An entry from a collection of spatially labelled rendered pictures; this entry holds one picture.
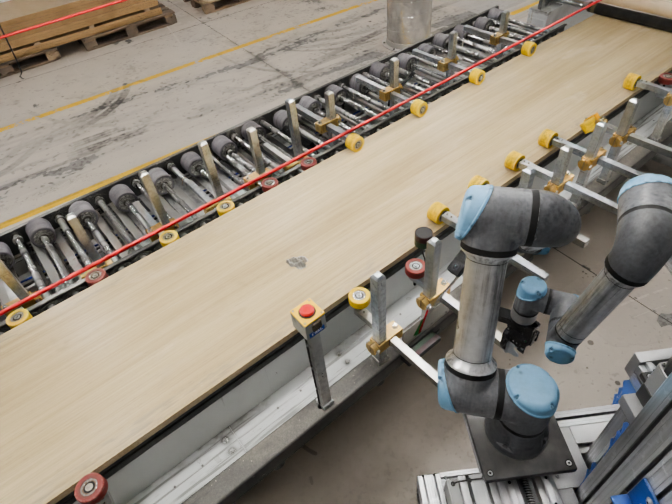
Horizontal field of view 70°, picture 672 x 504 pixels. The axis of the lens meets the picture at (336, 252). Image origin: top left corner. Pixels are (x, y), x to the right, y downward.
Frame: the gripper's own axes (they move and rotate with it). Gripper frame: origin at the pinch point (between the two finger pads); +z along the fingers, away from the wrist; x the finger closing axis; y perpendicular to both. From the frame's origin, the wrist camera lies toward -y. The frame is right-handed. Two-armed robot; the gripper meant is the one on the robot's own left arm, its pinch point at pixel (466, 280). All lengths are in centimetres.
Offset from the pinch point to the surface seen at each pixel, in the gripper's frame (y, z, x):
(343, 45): 245, 99, 366
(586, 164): 90, 3, 9
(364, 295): -25.3, 8.3, 24.1
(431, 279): -7.4, 1.0, 9.0
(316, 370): -58, 3, 9
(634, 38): 234, 9, 62
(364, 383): -42, 29, 7
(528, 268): 21.8, 2.7, -9.7
